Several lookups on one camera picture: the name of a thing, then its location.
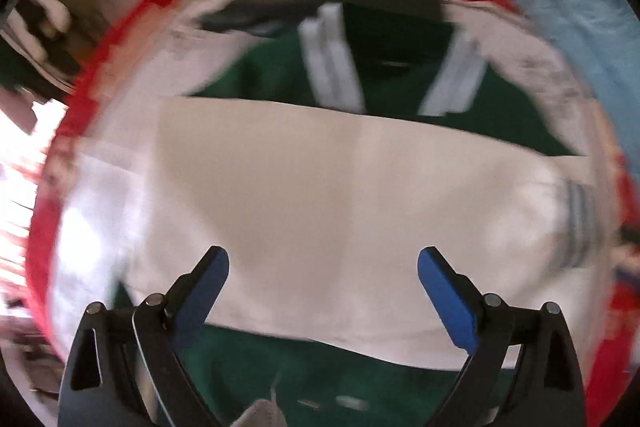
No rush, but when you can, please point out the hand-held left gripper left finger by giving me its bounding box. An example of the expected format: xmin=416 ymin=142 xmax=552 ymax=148
xmin=57 ymin=246 xmax=231 ymax=427

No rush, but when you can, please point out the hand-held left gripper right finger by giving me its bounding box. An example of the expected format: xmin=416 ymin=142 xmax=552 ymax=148
xmin=417 ymin=247 xmax=586 ymax=427

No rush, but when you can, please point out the green and white jacket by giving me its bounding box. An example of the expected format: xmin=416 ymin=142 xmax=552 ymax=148
xmin=115 ymin=2 xmax=621 ymax=427

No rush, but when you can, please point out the red floral blanket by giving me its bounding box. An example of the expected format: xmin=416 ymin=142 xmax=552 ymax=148
xmin=25 ymin=0 xmax=640 ymax=427

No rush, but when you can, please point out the white bed sheet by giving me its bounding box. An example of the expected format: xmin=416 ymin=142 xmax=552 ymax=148
xmin=47 ymin=0 xmax=621 ymax=358

